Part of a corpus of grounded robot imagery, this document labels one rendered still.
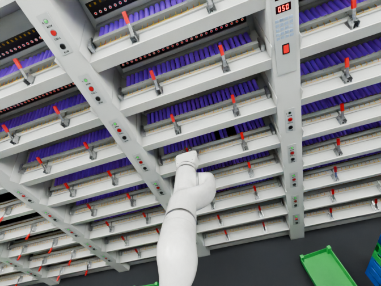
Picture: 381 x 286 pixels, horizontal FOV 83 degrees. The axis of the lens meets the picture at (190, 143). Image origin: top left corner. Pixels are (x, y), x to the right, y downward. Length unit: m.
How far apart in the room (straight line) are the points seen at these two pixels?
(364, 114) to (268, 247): 1.10
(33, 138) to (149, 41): 0.68
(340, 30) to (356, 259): 1.38
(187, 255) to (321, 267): 1.37
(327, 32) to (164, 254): 0.86
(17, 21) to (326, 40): 1.14
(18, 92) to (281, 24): 0.96
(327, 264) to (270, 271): 0.35
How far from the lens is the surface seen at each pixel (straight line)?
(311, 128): 1.13
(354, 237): 1.91
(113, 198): 1.43
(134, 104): 0.90
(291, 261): 1.79
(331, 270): 1.79
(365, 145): 1.36
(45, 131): 1.14
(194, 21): 0.78
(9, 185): 1.47
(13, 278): 2.75
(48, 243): 1.98
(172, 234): 0.51
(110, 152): 1.09
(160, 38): 0.79
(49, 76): 0.97
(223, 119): 0.94
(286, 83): 0.92
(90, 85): 0.90
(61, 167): 1.26
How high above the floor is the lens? 1.67
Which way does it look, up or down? 36 degrees down
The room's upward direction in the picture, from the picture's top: 24 degrees counter-clockwise
